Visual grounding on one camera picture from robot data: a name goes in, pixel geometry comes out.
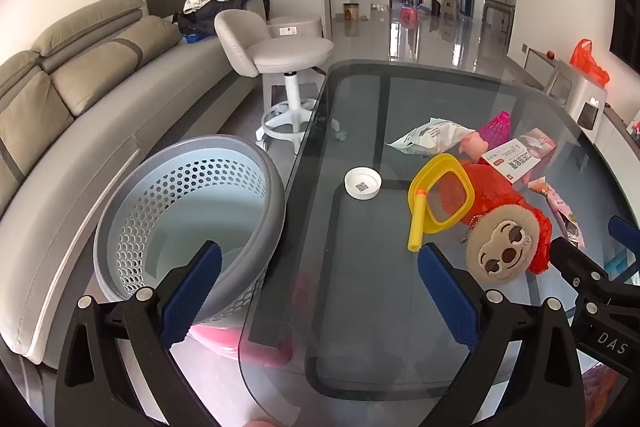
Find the pink mesh plastic cone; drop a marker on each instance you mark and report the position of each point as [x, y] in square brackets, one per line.
[495, 129]

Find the white wet wipes packet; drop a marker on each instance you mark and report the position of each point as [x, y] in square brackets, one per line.
[430, 137]

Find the brown waste bin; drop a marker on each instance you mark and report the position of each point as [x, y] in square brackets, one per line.
[351, 12]

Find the white swivel stool chair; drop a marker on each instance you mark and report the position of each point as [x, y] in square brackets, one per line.
[290, 52]

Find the grey perforated wastebasket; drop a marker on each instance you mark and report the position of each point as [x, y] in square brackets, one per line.
[260, 187]

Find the pink snack wrapper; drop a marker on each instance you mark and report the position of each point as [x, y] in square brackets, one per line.
[562, 212]

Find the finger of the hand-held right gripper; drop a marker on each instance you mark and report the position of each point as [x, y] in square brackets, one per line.
[575, 259]
[625, 232]

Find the red white cardboard box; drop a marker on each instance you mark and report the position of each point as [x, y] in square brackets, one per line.
[515, 157]

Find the blue item on sofa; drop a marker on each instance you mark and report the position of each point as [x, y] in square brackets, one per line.
[192, 39]

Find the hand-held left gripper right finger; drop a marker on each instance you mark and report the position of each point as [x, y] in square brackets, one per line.
[445, 297]

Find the beige grey sofa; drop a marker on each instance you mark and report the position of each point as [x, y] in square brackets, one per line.
[100, 72]

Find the orange plastic bag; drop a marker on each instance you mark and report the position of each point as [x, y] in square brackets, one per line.
[587, 62]

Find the black bin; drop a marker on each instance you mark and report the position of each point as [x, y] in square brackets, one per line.
[436, 7]

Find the white round lid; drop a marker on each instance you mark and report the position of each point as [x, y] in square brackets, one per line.
[363, 183]

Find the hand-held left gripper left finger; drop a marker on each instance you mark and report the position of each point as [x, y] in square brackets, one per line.
[192, 292]

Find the pink plastic stool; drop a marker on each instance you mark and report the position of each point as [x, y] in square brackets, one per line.
[225, 342]

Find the pink pig toy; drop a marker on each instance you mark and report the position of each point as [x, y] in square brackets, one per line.
[472, 143]

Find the red plastic bag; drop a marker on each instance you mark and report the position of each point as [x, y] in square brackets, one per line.
[492, 189]

